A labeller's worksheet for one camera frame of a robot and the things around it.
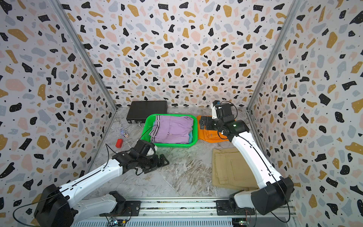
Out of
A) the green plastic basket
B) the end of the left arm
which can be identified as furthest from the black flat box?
the end of the left arm

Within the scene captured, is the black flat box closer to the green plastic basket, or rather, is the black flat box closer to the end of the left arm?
the green plastic basket

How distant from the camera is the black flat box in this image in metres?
1.11
